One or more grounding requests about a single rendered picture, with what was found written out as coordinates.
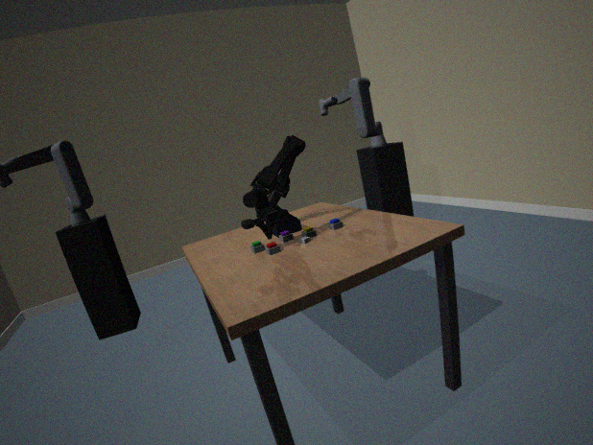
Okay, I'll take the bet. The red button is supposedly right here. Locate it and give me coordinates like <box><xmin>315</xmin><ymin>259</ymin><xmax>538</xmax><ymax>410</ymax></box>
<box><xmin>265</xmin><ymin>242</ymin><xmax>281</xmax><ymax>255</ymax></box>

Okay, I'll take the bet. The blue button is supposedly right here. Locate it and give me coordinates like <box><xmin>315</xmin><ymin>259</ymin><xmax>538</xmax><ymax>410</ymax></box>
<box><xmin>328</xmin><ymin>219</ymin><xmax>344</xmax><ymax>230</ymax></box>

